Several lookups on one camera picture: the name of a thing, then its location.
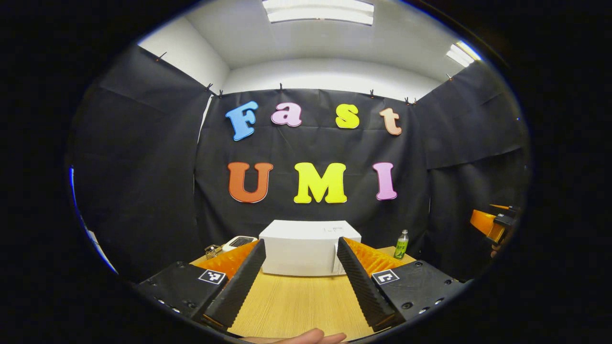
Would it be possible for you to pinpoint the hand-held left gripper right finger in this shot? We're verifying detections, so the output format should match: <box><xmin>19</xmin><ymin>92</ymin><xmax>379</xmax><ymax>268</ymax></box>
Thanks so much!
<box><xmin>337</xmin><ymin>236</ymin><xmax>467</xmax><ymax>332</ymax></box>

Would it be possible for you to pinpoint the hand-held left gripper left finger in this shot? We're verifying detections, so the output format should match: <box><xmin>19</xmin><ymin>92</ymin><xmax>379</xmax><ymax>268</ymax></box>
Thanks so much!
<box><xmin>136</xmin><ymin>239</ymin><xmax>267</xmax><ymax>331</ymax></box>

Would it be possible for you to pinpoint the white microwave oven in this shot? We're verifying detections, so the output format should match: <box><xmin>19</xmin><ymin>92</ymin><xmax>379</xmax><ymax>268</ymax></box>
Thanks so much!
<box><xmin>259</xmin><ymin>220</ymin><xmax>362</xmax><ymax>277</ymax></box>

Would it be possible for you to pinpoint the small white appliance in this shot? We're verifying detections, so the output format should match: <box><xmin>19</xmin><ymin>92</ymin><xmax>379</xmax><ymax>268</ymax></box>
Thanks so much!
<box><xmin>222</xmin><ymin>236</ymin><xmax>258</xmax><ymax>253</ymax></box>

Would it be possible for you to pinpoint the green label bottle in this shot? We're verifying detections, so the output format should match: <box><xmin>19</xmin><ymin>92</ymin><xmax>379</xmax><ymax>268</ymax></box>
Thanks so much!
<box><xmin>394</xmin><ymin>229</ymin><xmax>410</xmax><ymax>260</ymax></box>

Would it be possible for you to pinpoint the small ceiling light panel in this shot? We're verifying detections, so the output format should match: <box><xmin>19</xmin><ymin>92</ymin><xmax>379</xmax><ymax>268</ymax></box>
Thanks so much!
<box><xmin>446</xmin><ymin>41</ymin><xmax>482</xmax><ymax>68</ymax></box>

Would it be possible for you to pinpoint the large ceiling light panel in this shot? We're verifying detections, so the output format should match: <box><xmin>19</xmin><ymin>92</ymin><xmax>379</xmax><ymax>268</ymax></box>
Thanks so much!
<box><xmin>262</xmin><ymin>0</ymin><xmax>375</xmax><ymax>26</ymax></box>

